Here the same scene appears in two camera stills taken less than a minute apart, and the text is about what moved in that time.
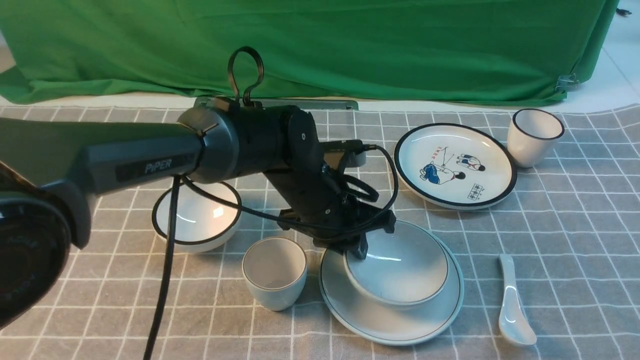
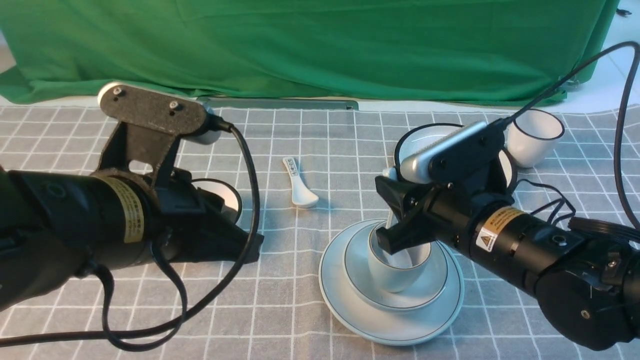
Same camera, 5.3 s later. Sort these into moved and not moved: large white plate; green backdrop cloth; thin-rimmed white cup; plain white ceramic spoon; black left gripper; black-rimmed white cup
Moved: black left gripper; thin-rimmed white cup; plain white ceramic spoon
Not moved: black-rimmed white cup; green backdrop cloth; large white plate
